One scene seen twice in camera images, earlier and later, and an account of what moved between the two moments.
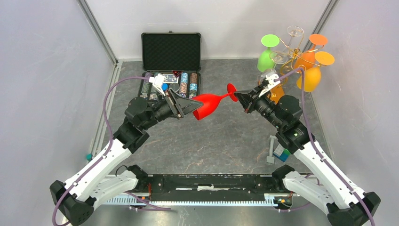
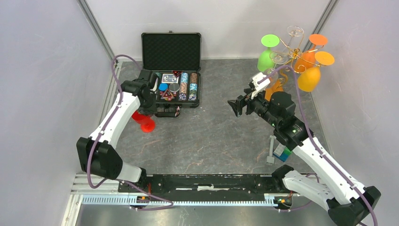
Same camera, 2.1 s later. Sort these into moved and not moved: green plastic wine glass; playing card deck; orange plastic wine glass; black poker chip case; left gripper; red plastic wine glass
Moved: red plastic wine glass; left gripper
Not moved: orange plastic wine glass; playing card deck; green plastic wine glass; black poker chip case
